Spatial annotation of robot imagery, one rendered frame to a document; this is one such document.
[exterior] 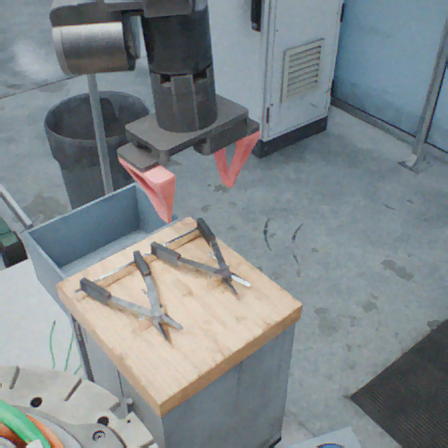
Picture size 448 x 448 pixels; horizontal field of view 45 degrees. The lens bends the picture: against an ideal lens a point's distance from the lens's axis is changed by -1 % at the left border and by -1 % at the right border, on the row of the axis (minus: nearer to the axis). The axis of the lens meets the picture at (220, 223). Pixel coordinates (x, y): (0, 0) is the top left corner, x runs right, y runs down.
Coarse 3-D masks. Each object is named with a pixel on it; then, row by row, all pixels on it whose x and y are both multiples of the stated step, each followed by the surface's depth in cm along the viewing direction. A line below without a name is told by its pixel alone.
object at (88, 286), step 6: (84, 282) 57; (90, 282) 57; (84, 288) 58; (90, 288) 57; (96, 288) 56; (102, 288) 56; (90, 294) 57; (96, 294) 57; (102, 294) 56; (108, 294) 56; (102, 300) 57
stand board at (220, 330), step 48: (144, 240) 67; (144, 288) 61; (192, 288) 61; (240, 288) 61; (96, 336) 56; (144, 336) 55; (192, 336) 55; (240, 336) 55; (144, 384) 51; (192, 384) 52
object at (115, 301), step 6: (108, 300) 56; (114, 300) 56; (120, 300) 56; (126, 300) 56; (120, 306) 56; (126, 306) 55; (132, 306) 55; (138, 306) 55; (132, 312) 55; (138, 312) 55; (144, 312) 55; (150, 312) 55; (150, 318) 54
